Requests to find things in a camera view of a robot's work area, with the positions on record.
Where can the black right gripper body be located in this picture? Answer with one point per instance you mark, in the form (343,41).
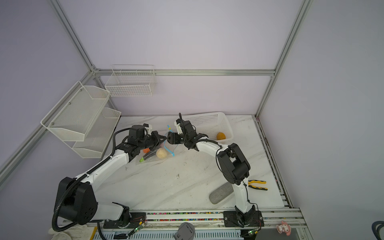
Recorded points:
(179,139)

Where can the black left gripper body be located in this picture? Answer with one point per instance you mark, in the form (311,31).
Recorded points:
(150,142)

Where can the cream toy potato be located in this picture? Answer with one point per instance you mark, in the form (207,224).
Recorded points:
(161,153)

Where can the clear zip bag blue zipper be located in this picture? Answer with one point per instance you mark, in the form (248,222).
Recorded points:
(160,142)

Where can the yellow-brown toy potato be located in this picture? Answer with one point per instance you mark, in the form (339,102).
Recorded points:
(221,136)

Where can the dark purple toy eggplant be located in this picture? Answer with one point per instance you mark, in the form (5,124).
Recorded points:
(147,156)

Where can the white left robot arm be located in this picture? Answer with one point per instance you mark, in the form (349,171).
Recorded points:
(76,203)

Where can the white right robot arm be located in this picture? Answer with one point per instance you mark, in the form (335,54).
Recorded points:
(231,162)

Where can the white plastic perforated basket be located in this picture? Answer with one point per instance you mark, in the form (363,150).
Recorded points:
(211,124)

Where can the white mesh two-tier shelf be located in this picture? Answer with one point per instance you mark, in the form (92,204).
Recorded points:
(83,121)

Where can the grey oval stone pad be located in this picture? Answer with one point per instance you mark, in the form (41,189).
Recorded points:
(221,193)

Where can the grey plastic device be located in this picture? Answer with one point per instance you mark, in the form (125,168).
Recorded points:
(186,231)

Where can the pink plush toy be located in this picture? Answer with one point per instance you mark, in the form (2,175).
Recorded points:
(284,228)

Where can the white wire wall basket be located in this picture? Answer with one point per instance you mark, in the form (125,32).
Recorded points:
(132,81)

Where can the yellow handled pliers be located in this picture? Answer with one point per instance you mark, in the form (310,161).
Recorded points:
(257,185)

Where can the aluminium rail base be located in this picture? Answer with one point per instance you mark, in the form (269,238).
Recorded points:
(210,220)

